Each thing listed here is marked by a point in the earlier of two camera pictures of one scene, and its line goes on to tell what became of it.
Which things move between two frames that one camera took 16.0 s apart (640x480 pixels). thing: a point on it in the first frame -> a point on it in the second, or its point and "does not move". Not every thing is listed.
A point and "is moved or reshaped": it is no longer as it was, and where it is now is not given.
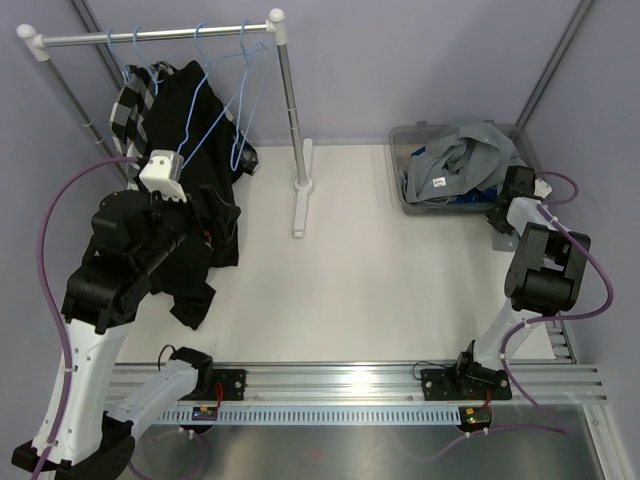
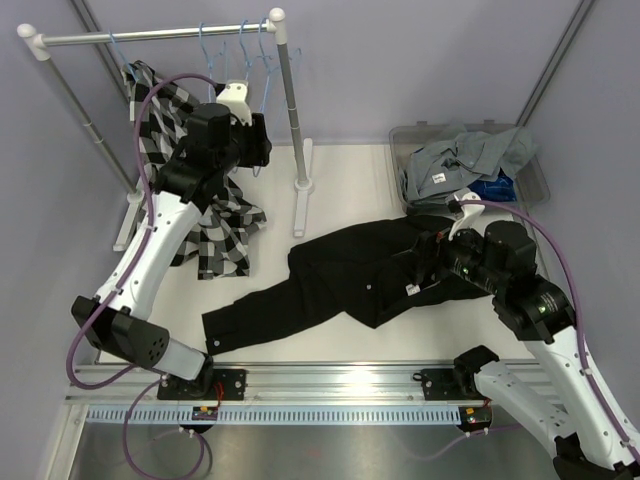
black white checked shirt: x=130 y=106 -> x=219 y=242
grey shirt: x=468 y=157 is moved or reshaped
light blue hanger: x=156 y=81 -> x=243 y=49
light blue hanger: x=262 y=50 -> x=210 y=62
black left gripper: x=218 y=225 -> x=258 y=145
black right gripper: x=493 y=219 -> x=444 y=246
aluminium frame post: x=113 y=65 does not move
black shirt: x=192 y=134 -> x=367 y=272
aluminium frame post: x=576 y=21 does not move
